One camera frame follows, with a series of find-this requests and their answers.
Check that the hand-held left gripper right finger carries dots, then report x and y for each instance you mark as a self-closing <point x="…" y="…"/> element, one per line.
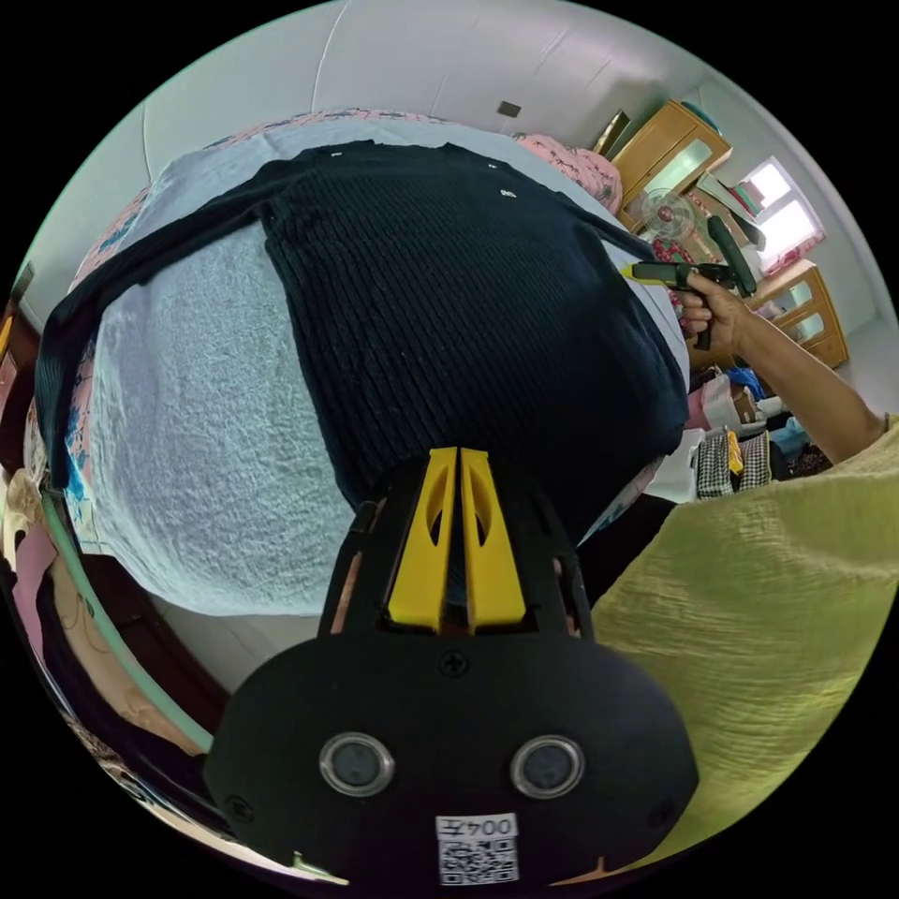
<point x="500" y="569"/>

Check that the wall switch plate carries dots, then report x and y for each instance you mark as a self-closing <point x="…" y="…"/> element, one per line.
<point x="509" y="109"/>

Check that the person's right forearm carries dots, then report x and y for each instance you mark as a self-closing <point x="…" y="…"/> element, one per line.
<point x="808" y="383"/>

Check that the person's right hand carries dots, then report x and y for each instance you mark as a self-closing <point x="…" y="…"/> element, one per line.
<point x="713" y="312"/>

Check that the pile of clothes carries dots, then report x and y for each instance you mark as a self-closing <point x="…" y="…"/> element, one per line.
<point x="737" y="400"/>

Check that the tall wooden cupboard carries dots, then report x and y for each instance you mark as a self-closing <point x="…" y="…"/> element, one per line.
<point x="674" y="158"/>

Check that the window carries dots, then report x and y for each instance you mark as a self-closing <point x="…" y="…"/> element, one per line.
<point x="783" y="207"/>

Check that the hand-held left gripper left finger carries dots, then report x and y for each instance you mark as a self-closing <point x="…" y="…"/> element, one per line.
<point x="421" y="562"/>

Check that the checkered bag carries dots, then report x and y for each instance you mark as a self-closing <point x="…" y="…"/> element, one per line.
<point x="734" y="463"/>

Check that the low wooden cupboard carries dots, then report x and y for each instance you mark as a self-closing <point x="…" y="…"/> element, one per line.
<point x="801" y="316"/>

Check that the person's body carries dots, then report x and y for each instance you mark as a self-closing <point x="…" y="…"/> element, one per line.
<point x="765" y="632"/>

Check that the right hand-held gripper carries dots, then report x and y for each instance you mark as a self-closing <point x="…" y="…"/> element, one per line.
<point x="674" y="274"/>

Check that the black ribbed long sleeve sweater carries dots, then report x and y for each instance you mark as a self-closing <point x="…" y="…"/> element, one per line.
<point x="463" y="302"/>

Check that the basket with green rim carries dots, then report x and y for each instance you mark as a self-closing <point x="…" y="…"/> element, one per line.
<point x="105" y="632"/>

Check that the pink electric fan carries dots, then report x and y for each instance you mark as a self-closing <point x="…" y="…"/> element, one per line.
<point x="666" y="211"/>

